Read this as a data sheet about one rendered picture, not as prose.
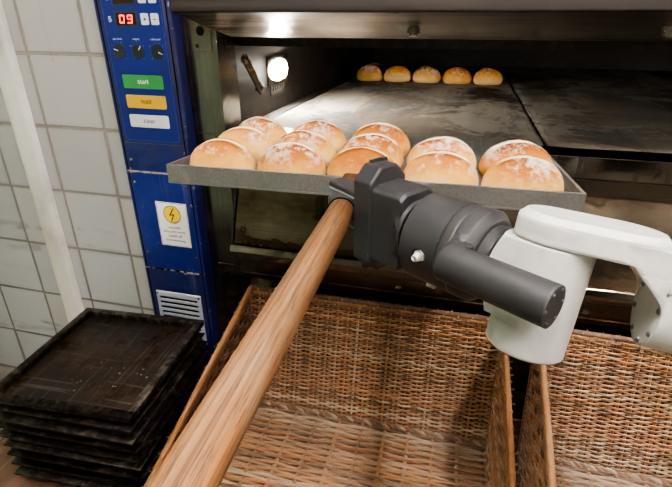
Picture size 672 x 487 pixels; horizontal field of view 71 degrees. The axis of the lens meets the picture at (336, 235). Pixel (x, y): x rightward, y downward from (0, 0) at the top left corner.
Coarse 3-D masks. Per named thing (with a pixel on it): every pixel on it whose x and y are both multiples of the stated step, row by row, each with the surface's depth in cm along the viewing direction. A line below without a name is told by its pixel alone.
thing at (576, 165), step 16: (560, 160) 81; (576, 160) 80; (592, 160) 79; (608, 160) 79; (624, 160) 78; (640, 160) 77; (656, 160) 77; (576, 176) 81; (592, 176) 80; (608, 176) 80; (624, 176) 79; (640, 176) 78; (656, 176) 78
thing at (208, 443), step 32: (320, 224) 46; (320, 256) 41; (288, 288) 36; (256, 320) 32; (288, 320) 33; (256, 352) 29; (224, 384) 26; (256, 384) 27; (192, 416) 25; (224, 416) 25; (192, 448) 23; (224, 448) 23; (160, 480) 21; (192, 480) 21
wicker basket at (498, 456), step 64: (320, 320) 102; (384, 320) 98; (448, 320) 95; (320, 384) 104; (384, 384) 101; (448, 384) 97; (256, 448) 96; (320, 448) 97; (384, 448) 97; (448, 448) 97; (512, 448) 73
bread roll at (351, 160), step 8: (344, 152) 63; (352, 152) 62; (360, 152) 62; (368, 152) 62; (376, 152) 62; (336, 160) 63; (344, 160) 63; (352, 160) 62; (360, 160) 62; (368, 160) 62; (392, 160) 63; (328, 168) 65; (336, 168) 63; (344, 168) 62; (352, 168) 62; (360, 168) 62
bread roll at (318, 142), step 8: (288, 136) 72; (296, 136) 71; (304, 136) 71; (312, 136) 71; (320, 136) 72; (312, 144) 71; (320, 144) 71; (328, 144) 72; (320, 152) 71; (328, 152) 71; (328, 160) 72
